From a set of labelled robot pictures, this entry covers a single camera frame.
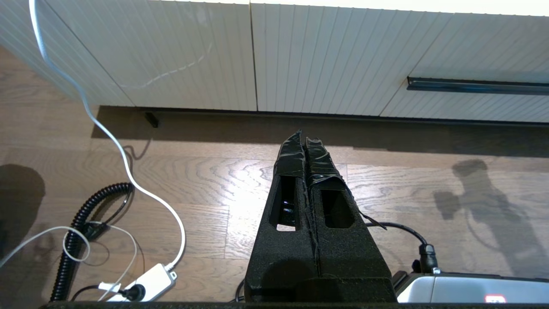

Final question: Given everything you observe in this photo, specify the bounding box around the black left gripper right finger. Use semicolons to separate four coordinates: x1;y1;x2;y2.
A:
305;137;397;302

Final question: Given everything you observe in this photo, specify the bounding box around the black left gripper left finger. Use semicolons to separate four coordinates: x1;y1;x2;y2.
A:
244;130;321;302

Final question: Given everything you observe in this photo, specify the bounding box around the white fluted drawer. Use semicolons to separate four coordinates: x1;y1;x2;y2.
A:
380;11;549;124

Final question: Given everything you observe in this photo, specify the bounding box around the white tv cabinet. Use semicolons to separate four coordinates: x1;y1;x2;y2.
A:
0;0;549;128

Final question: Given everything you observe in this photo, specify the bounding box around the silver robot chassis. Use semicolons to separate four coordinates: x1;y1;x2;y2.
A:
394;271;549;303

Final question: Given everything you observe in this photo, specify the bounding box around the white power strip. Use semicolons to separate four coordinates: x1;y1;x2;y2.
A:
99;263;177;302

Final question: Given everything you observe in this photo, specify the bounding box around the black power plug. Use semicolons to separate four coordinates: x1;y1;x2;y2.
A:
118;284;146;301

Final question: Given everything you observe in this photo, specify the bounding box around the white fluted cabinet door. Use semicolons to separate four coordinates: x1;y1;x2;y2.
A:
250;2;442;116
43;0;257;111

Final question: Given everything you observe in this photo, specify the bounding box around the black floor cable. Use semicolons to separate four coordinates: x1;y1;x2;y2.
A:
365;221;439;274

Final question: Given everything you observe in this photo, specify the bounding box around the thick white power cable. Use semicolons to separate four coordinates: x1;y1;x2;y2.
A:
29;0;186;272

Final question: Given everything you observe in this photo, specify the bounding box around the black spiral cord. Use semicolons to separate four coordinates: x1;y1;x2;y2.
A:
51;182;134;302

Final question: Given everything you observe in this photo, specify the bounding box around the thin white cable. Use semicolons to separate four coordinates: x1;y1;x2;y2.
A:
0;226;138;301

